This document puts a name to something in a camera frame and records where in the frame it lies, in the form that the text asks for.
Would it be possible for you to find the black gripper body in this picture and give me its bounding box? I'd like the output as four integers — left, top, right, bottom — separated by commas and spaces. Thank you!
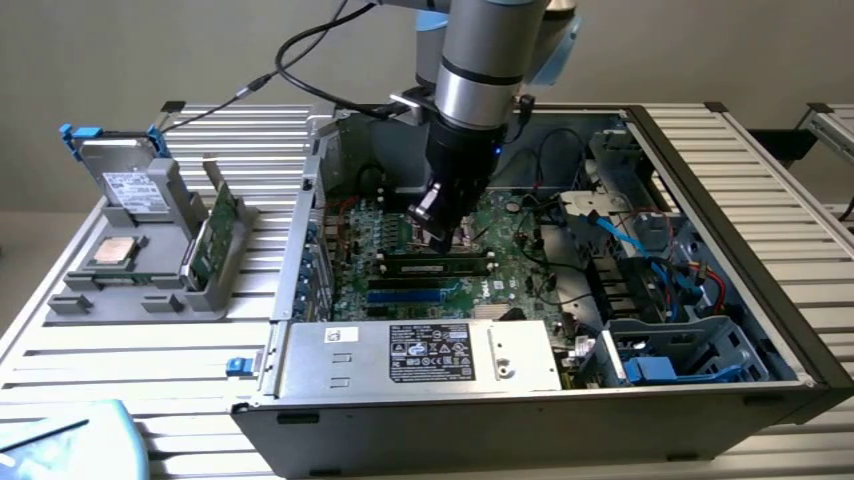
423, 115, 503, 201

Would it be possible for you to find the installed black RAM stick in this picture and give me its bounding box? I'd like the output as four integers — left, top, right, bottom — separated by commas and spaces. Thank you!
381, 253, 501, 279

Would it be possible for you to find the CPU socket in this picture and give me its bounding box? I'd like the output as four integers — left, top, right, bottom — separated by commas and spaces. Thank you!
399, 214, 486, 254

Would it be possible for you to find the green Dell motherboard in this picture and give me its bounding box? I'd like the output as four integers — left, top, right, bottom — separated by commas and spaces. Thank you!
318, 187, 580, 346

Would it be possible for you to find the blue expansion slot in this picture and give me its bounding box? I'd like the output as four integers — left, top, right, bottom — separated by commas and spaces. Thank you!
365, 288, 450, 304

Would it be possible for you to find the silver chipset heatsink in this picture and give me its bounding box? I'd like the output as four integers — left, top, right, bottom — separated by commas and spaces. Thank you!
469, 304, 517, 322

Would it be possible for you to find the metal drive cage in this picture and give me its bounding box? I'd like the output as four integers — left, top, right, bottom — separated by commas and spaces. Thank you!
558, 127, 684, 264

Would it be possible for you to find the silver power supply unit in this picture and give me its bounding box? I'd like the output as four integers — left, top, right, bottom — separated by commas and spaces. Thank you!
271, 319, 563, 395

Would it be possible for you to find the green graphics card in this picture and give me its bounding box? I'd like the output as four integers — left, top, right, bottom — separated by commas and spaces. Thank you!
178, 183, 237, 292

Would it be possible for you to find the blue case latch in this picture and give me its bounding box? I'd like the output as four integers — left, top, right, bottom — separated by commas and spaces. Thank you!
225, 353, 261, 377

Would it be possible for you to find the grey parts rack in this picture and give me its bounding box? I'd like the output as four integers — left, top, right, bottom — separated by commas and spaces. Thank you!
46, 158, 263, 327

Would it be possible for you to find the grey disk bay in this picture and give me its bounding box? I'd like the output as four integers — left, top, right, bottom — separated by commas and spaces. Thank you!
598, 313, 773, 390

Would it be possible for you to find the open grey PC case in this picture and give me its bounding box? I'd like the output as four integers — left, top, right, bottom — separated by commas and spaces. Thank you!
230, 102, 854, 480

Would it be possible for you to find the copper-topped CPU chip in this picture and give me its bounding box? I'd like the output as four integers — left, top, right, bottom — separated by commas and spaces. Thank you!
91, 236, 147, 267

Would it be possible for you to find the neighbouring metal slat table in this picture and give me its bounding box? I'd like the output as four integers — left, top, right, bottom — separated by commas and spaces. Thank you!
798, 102, 854, 224

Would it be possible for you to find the blue rounded object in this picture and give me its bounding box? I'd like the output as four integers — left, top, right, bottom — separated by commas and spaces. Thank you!
0, 398, 157, 480

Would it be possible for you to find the thin black stick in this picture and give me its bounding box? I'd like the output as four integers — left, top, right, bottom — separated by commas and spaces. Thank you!
0, 418, 92, 452

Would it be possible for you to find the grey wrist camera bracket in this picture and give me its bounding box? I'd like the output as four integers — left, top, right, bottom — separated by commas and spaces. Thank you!
389, 86, 437, 126

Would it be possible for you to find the blue SATA wire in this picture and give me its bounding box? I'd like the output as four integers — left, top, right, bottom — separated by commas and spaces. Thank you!
581, 210, 704, 322

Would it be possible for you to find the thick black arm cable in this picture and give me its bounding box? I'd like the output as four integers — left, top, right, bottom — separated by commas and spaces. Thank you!
275, 0, 402, 120

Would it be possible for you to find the thin black cable with connector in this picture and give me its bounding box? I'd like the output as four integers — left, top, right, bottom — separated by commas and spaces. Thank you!
159, 0, 353, 135

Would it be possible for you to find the red wire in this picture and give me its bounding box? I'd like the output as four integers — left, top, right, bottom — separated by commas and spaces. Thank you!
697, 267, 730, 314

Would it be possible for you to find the hard disk with blue bracket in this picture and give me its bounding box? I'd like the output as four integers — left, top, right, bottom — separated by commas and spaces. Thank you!
58, 123, 170, 214

